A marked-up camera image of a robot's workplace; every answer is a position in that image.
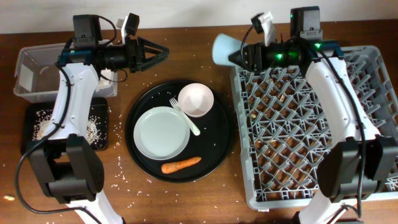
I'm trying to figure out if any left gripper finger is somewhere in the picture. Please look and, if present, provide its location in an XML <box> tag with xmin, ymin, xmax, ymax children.
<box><xmin>141</xmin><ymin>53</ymin><xmax>169</xmax><ymax>71</ymax></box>
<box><xmin>138</xmin><ymin>37</ymin><xmax>169</xmax><ymax>55</ymax></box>

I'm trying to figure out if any blue cup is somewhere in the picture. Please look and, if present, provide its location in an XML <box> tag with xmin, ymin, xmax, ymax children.
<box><xmin>212</xmin><ymin>33</ymin><xmax>242</xmax><ymax>67</ymax></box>

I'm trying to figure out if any white tissue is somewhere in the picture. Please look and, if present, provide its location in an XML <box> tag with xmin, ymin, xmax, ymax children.
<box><xmin>98</xmin><ymin>70</ymin><xmax>113</xmax><ymax>88</ymax></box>

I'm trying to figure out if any white plastic fork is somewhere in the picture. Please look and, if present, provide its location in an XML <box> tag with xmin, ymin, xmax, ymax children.
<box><xmin>169</xmin><ymin>98</ymin><xmax>201</xmax><ymax>136</ymax></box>

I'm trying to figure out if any pink bowl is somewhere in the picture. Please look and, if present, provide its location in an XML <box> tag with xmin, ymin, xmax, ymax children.
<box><xmin>177</xmin><ymin>83</ymin><xmax>215</xmax><ymax>118</ymax></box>

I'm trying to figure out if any light grey plate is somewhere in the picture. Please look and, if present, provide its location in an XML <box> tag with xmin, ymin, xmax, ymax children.
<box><xmin>133</xmin><ymin>106</ymin><xmax>190</xmax><ymax>161</ymax></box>

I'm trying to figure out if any rice and peanut waste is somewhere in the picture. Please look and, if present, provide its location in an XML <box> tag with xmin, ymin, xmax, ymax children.
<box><xmin>32</xmin><ymin>110</ymin><xmax>104</xmax><ymax>146</ymax></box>

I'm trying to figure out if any orange carrot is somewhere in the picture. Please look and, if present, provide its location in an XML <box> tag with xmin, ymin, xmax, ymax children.
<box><xmin>161</xmin><ymin>157</ymin><xmax>201</xmax><ymax>174</ymax></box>

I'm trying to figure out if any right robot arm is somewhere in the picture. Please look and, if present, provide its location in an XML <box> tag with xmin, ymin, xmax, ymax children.
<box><xmin>239</xmin><ymin>6</ymin><xmax>397</xmax><ymax>223</ymax></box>

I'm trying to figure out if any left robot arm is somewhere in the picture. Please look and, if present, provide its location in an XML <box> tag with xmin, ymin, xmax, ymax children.
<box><xmin>22</xmin><ymin>14</ymin><xmax>235</xmax><ymax>223</ymax></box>

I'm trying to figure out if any grey dishwasher rack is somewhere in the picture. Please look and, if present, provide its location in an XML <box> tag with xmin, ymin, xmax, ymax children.
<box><xmin>230</xmin><ymin>45</ymin><xmax>397</xmax><ymax>211</ymax></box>

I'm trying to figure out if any round black tray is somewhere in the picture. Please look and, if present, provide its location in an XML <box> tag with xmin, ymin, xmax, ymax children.
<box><xmin>124</xmin><ymin>80</ymin><xmax>234</xmax><ymax>183</ymax></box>

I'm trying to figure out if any clear plastic bin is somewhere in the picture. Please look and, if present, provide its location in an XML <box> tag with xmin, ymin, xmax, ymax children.
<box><xmin>14</xmin><ymin>43</ymin><xmax>118</xmax><ymax>103</ymax></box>

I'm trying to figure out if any black rectangular tray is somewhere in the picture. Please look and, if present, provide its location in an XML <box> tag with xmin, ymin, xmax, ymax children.
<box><xmin>20</xmin><ymin>97</ymin><xmax>109</xmax><ymax>155</ymax></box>

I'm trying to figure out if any peanut on table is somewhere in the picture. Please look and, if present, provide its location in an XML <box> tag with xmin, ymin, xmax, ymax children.
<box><xmin>4</xmin><ymin>195</ymin><xmax>15</xmax><ymax>201</ymax></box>

